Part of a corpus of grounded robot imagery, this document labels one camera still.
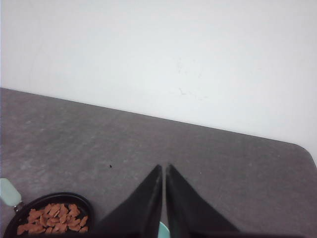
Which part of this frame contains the black frying pan green handle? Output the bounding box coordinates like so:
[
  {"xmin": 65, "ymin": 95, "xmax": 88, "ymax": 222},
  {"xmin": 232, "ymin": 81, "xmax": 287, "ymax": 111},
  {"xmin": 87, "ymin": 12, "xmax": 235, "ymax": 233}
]
[{"xmin": 0, "ymin": 178, "xmax": 95, "ymax": 238}]

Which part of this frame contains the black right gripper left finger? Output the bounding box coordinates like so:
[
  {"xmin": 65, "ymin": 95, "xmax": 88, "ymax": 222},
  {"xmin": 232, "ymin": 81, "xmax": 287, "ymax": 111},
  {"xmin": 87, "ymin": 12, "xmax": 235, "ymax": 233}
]
[{"xmin": 92, "ymin": 165, "xmax": 162, "ymax": 235}]

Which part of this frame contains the green ceramic bowl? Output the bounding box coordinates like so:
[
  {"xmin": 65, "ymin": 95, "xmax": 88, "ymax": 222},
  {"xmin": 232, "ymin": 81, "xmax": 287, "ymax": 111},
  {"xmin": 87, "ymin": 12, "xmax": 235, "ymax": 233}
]
[{"xmin": 158, "ymin": 222, "xmax": 170, "ymax": 238}]

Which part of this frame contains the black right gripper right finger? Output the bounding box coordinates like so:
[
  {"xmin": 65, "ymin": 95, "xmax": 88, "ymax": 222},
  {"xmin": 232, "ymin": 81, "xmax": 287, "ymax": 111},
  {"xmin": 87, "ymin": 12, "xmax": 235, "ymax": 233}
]
[{"xmin": 165, "ymin": 164, "xmax": 239, "ymax": 234}]

